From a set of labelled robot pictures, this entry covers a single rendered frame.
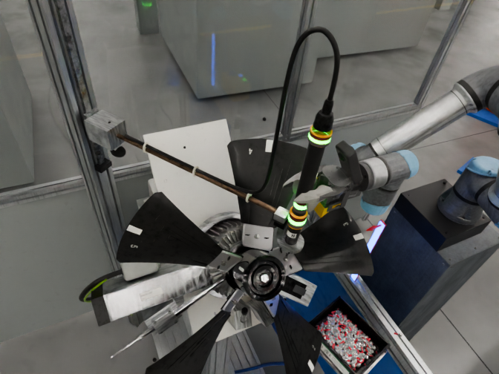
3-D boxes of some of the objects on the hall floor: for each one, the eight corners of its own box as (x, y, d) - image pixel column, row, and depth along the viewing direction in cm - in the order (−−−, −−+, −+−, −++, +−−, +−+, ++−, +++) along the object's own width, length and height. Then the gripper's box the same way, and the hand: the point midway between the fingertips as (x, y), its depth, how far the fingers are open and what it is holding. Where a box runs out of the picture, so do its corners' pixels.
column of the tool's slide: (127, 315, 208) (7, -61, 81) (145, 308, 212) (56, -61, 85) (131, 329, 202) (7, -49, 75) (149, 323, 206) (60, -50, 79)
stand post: (206, 382, 187) (207, 292, 123) (223, 375, 190) (232, 283, 126) (209, 391, 184) (212, 303, 120) (226, 384, 188) (237, 294, 123)
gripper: (370, 206, 90) (295, 231, 82) (343, 175, 97) (272, 195, 89) (382, 181, 84) (303, 205, 76) (353, 150, 91) (277, 169, 83)
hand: (294, 189), depth 81 cm, fingers closed on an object, 4 cm apart
